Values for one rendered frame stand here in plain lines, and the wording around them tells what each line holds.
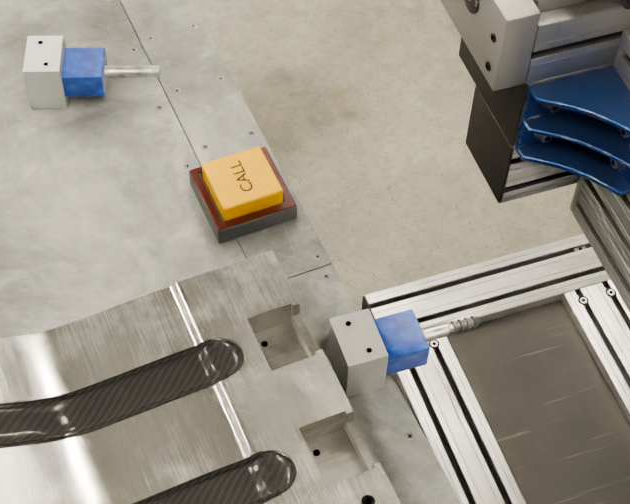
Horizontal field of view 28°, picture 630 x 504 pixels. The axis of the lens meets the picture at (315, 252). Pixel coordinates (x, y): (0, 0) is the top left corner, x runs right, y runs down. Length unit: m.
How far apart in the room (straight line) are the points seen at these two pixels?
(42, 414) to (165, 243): 0.25
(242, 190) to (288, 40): 1.34
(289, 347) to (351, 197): 1.21
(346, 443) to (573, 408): 0.84
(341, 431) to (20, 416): 0.25
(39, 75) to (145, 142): 0.12
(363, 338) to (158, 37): 0.46
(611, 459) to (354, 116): 0.90
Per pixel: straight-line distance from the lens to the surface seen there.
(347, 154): 2.30
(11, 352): 1.02
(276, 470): 0.96
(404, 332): 1.08
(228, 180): 1.18
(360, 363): 1.04
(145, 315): 1.03
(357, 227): 2.19
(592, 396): 1.82
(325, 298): 1.14
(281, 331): 1.05
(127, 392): 1.01
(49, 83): 1.28
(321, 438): 1.00
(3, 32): 1.39
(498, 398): 1.79
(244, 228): 1.17
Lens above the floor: 1.75
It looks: 54 degrees down
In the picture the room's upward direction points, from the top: 2 degrees clockwise
